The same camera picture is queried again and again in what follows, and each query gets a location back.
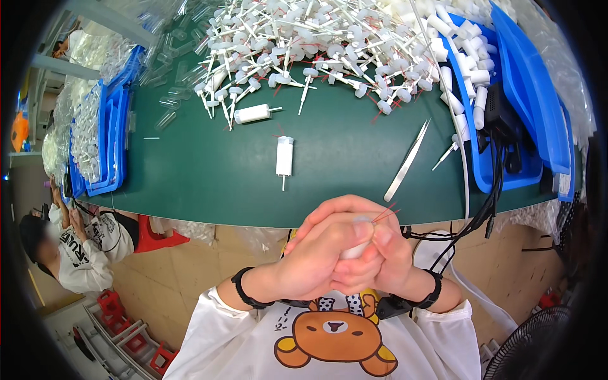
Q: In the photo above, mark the person's right hand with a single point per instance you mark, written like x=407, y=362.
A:
x=394, y=270

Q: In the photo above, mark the person's left hand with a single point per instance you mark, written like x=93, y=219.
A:
x=304, y=266

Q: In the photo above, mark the white plastic spray cap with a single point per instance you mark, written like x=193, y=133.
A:
x=357, y=251

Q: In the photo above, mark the thin red straws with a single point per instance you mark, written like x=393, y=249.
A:
x=385, y=214

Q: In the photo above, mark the white round stool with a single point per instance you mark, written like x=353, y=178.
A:
x=427, y=254

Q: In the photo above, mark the black wrist band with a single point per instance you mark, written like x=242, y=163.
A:
x=242, y=289
x=434, y=287

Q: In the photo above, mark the person's body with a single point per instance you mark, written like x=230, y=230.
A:
x=332, y=342

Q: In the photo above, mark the clear bags under table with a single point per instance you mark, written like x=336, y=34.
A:
x=228, y=235

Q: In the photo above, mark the metal tweezers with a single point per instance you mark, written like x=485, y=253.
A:
x=407, y=161

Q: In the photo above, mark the white capped nozzle piece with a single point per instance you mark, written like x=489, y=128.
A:
x=284, y=156
x=251, y=114

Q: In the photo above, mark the single white nozzle stem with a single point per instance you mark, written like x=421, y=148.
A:
x=445, y=154

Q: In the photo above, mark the blue plastic tray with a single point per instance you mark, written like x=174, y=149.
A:
x=479, y=171

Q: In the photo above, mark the red plastic stool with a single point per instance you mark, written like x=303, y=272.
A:
x=154, y=237

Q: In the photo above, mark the black fan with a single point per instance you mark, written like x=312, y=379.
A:
x=527, y=346

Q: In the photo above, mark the black power adapter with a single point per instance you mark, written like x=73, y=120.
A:
x=498, y=114

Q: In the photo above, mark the red crates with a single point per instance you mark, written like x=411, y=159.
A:
x=111, y=304

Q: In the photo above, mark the grey metal rack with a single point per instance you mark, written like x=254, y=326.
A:
x=118, y=342

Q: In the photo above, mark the pile of white nozzle stems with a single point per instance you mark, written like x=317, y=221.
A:
x=327, y=42

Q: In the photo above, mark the blue plastic bin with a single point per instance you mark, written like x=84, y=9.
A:
x=532, y=85

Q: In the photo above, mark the stack of blue trays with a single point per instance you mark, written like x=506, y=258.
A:
x=111, y=137

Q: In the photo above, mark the pile of clear plastic tubes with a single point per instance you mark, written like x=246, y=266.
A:
x=173, y=71

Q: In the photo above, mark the bags of white parts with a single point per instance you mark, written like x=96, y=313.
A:
x=555, y=57

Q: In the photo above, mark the grey shelf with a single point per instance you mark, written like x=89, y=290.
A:
x=61, y=66

